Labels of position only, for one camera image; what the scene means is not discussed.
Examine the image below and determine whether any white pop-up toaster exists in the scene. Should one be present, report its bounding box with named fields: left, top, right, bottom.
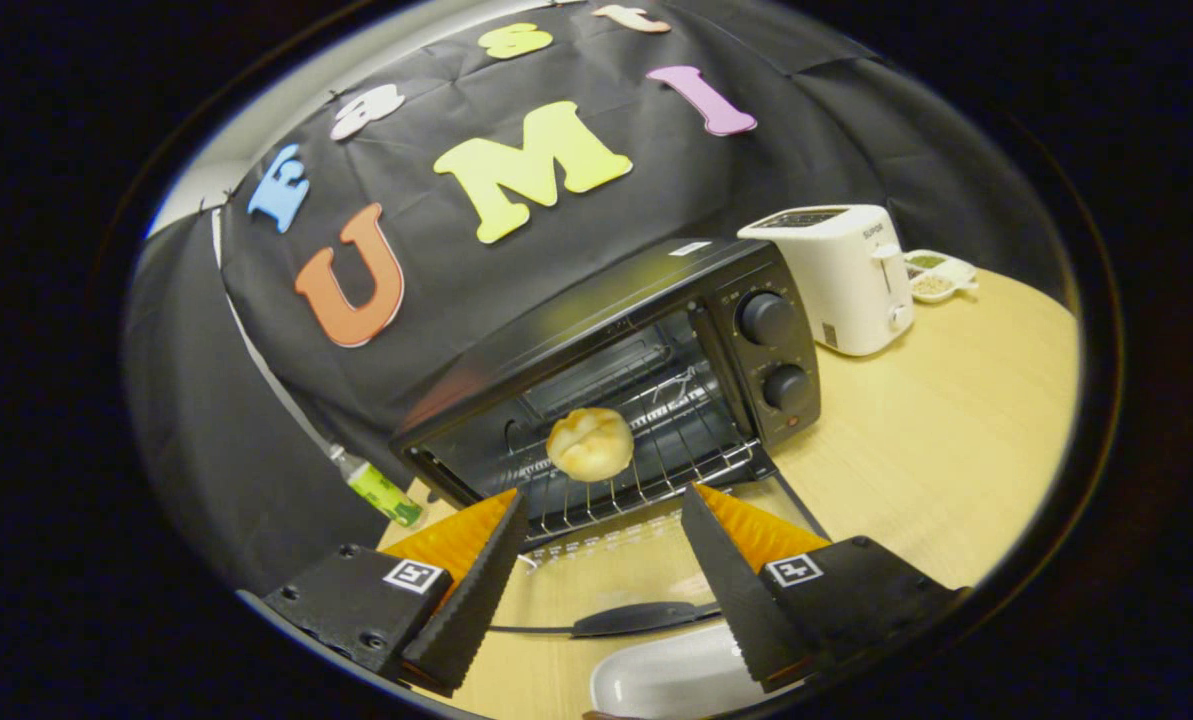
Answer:
left=737, top=205, right=915, bottom=358

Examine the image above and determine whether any black toaster oven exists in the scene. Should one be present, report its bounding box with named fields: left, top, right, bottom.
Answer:
left=389, top=237, right=829, bottom=639

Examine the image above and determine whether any white square plate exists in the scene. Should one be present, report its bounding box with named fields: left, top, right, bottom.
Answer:
left=589, top=622, right=757, bottom=720

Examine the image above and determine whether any golden bread roll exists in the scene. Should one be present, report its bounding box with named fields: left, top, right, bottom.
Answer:
left=545, top=407, right=635, bottom=483

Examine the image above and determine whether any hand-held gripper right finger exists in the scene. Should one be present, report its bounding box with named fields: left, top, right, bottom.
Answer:
left=680, top=483, right=969, bottom=693

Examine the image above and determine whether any white divided snack dish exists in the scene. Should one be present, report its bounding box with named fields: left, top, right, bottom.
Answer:
left=903, top=249, right=980, bottom=304

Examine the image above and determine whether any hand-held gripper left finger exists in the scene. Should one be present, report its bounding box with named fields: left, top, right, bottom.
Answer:
left=261, top=488, right=531, bottom=698

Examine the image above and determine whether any green label drink bottle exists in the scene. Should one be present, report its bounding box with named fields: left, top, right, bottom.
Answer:
left=328, top=445, right=424, bottom=528

